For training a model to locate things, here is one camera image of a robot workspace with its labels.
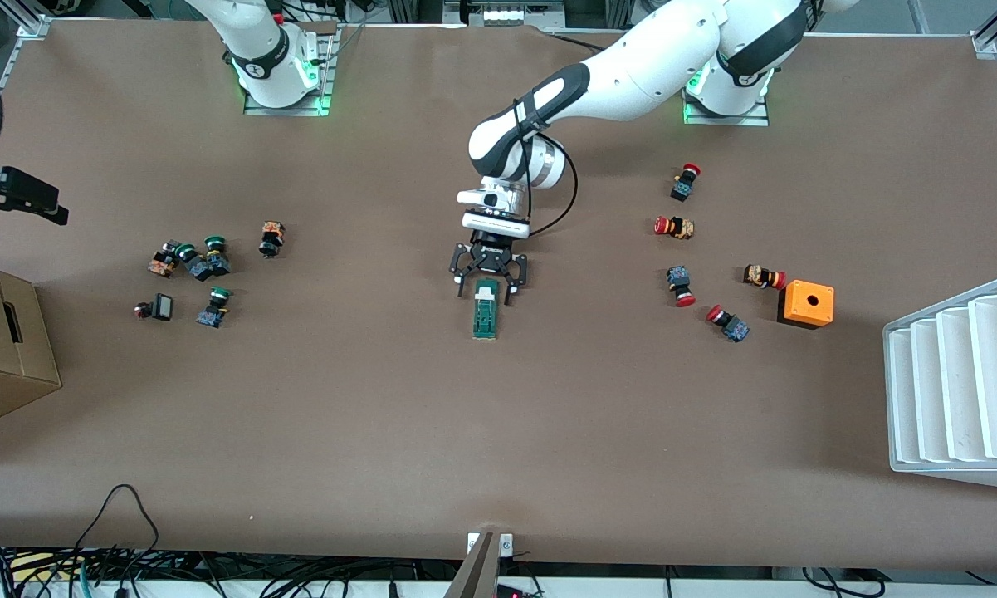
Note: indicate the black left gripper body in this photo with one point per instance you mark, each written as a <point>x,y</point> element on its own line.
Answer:
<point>491,258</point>

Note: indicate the green circuit board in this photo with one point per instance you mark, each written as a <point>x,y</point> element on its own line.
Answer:
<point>486,320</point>

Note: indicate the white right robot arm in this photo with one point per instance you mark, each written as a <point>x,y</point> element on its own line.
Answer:
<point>257,41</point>

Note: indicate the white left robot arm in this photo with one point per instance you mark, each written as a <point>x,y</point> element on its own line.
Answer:
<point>656,58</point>

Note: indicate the rectangular white lens pushbutton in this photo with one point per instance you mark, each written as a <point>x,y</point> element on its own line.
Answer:
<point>163,307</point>

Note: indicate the green pushbutton blue block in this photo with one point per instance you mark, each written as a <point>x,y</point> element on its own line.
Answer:
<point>212,315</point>
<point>197,268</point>

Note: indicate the red mushroom button blue block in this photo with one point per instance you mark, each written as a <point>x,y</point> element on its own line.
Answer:
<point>679,278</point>
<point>735,328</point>
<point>683,189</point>

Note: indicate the red mushroom button orange block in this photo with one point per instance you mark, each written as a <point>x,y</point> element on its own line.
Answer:
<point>679,227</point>
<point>759,275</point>

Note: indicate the brown cardboard box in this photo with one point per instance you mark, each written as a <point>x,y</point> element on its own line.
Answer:
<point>0,374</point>

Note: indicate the white power strip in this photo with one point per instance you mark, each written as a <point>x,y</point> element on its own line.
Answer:
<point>502,14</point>

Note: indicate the black device red light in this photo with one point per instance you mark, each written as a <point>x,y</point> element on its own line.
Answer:
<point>510,591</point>

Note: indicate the white slotted tray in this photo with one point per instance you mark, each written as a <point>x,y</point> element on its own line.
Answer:
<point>955,390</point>

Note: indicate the black selector switch orange block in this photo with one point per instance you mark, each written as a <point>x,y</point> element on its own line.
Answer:
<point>163,264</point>
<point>271,241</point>

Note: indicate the aluminium left arm base plate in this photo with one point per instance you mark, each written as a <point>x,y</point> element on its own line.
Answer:
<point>726,120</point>

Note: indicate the white mounting bracket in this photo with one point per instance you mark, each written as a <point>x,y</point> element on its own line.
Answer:
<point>506,545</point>
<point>473,544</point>

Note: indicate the orange button enclosure box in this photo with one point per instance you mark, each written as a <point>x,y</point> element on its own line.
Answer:
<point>809,303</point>

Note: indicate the grey camera mounting post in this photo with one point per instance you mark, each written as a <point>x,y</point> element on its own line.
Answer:
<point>475,573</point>

